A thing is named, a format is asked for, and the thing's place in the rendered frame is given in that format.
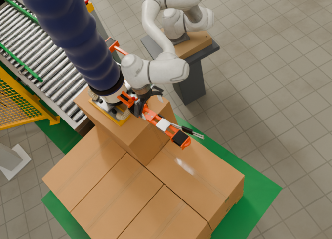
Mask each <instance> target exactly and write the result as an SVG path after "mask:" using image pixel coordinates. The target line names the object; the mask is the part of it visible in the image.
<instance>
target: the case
mask: <svg viewBox="0 0 332 239"><path fill-rule="evenodd" d="M88 89H89V86H87V87H86V88H85V89H84V90H83V91H82V92H81V93H80V94H79V95H78V96H77V97H76V98H75V99H74V100H73V101H74V102H75V103H76V105H77V106H78V107H79V108H80V109H81V110H82V111H83V112H84V113H85V114H86V116H87V117H88V118H89V119H90V120H91V121H92V122H93V123H94V124H95V125H96V126H97V127H98V128H99V129H100V130H102V131H103V132H104V133H105V134H106V135H108V136H109V137H110V138H111V139H112V140H114V141H115V142H116V143H117V144H118V145H120V146H121V147H122V148H123V149H124V150H126V151H127V152H128V153H129V154H130V155H132V156H133V157H134V158H135V159H136V160H137V161H139V162H140V163H141V164H142V165H143V166H145V167H146V165H147V164H148V163H149V162H150V161H151V160H152V159H153V157H154V156H155V155H156V154H157V153H158V152H159V151H160V149H161V148H162V147H163V146H164V145H165V144H166V143H167V141H168V140H169V139H170V137H169V136H168V135H165V134H163V133H162V132H161V131H159V130H158V129H157V127H156V126H154V125H153V124H151V123H149V122H148V121H147V120H144V119H143V118H139V117H138V118H137V117H136V116H135V115H133V114H132V113H131V114H130V118H129V119H128V120H127V121H126V122H125V123H124V124H123V125H122V126H121V127H120V126H118V125H117V124H116V123H115V122H113V121H112V120H111V119H110V118H108V117H107V116H106V115H105V114H103V113H102V112H101V111H100V110H98V109H97V108H96V107H95V106H94V105H92V104H91V103H90V102H89V99H90V98H91V97H90V96H89V95H88ZM162 100H163V103H162V102H160V101H159V100H158V97H157V95H154V96H150V98H149V99H148V100H147V101H146V103H147V105H148V108H149V110H152V111H153V112H155V113H156V114H157V115H158V114H160V115H162V116H163V117H164V118H165V119H166V120H168V121H169V122H170V123H174V124H176V125H178V123H177V120H176V118H175V115H174V112H173V109H172V107H171V104H170V101H168V100H167V99H165V98H164V97H162ZM118 106H119V107H120V108H122V109H123V110H124V111H125V110H126V109H127V106H126V105H125V104H123V103H122V104H120V105H118Z"/></svg>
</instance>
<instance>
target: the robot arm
mask: <svg viewBox="0 0 332 239"><path fill-rule="evenodd" d="M201 1H202V0H142V7H141V8H142V26H143V29H144V30H145V32H146V33H147V34H148V35H149V36H150V37H151V38H152V39H153V40H154V41H155V42H156V43H157V44H158V45H159V46H160V47H161V48H162V50H163V53H161V54H159V55H158V57H157V58H156V59H155V60H153V61H147V60H143V59H141V58H140V57H138V56H137V55H134V54H128V55H126V56H125V57H124V58H123V59H122V61H121V71H122V74H123V76H124V78H125V80H126V82H127V83H128V84H129V85H130V86H131V88H132V90H133V91H134V92H135V93H136V94H137V96H138V100H137V101H134V103H135V106H134V115H135V116H136V117H139V116H140V117H141V118H143V119H144V120H146V118H145V116H144V114H143V113H142V111H143V108H144V104H146V101H147V100H148V99H149V98H150V96H154V95H157V97H158V100H159V101H160V102H162V103H163V100H162V95H163V94H162V92H163V91H164V90H162V89H161V88H159V87H157V86H155V85H154V84H172V83H178V82H181V81H184V80H185V79H186V78H187V77H188V75H189V64H188V63H187V62H186V61H185V60H183V59H180V58H179V57H178V56H177V55H176V53H175V48H174V46H175V45H177V44H180V43H182V42H184V41H187V40H190V37H189V36H188V35H187V32H199V31H205V30H208V29H210V28H211V27H212V26H213V25H214V12H213V11H212V10H210V9H208V8H203V7H200V6H198V4H199V3H200V2H201ZM164 9H165V10H164ZM160 10H164V12H163V15H162V26H163V29H164V31H163V32H162V31H161V30H160V29H159V28H158V27H157V26H156V25H155V23H154V21H155V19H156V17H157V15H158V13H159V11H160ZM150 84H151V85H150ZM152 89H156V90H158V91H152Z"/></svg>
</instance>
